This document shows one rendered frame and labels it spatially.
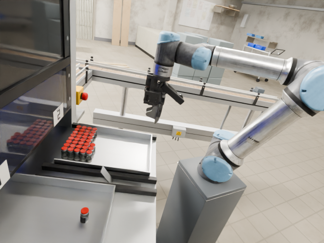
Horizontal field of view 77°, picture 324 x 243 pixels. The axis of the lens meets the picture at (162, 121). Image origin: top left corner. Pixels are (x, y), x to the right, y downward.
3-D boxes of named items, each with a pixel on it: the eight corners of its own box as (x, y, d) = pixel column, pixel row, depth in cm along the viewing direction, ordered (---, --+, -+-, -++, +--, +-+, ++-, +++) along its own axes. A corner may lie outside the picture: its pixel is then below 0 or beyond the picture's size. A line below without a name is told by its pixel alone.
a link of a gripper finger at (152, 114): (143, 121, 87) (147, 101, 83) (157, 123, 88) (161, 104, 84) (143, 125, 85) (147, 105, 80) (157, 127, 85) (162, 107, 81)
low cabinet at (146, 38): (170, 50, 873) (174, 32, 838) (196, 64, 724) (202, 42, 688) (134, 46, 797) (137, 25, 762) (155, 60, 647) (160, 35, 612)
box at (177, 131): (171, 136, 186) (173, 128, 182) (170, 133, 190) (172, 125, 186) (183, 138, 187) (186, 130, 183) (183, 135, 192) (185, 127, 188)
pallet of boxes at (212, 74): (172, 93, 417) (186, 35, 363) (157, 80, 474) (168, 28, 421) (216, 94, 471) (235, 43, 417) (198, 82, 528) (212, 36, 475)
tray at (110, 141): (54, 166, 72) (54, 159, 71) (79, 128, 95) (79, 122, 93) (148, 179, 76) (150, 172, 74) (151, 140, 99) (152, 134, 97)
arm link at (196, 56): (215, 47, 73) (187, 40, 76) (209, 49, 64) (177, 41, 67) (209, 69, 77) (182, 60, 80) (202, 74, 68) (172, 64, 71)
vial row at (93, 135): (78, 161, 76) (79, 152, 74) (92, 135, 92) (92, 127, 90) (85, 162, 77) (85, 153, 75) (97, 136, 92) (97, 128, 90)
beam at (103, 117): (92, 123, 183) (92, 112, 177) (94, 119, 190) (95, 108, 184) (256, 149, 202) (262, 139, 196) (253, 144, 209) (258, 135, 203)
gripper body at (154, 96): (143, 97, 86) (148, 70, 80) (163, 101, 87) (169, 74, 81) (142, 105, 79) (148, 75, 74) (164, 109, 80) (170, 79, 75)
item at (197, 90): (53, 74, 157) (52, 53, 149) (61, 69, 170) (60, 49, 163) (277, 114, 179) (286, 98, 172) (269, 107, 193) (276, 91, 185)
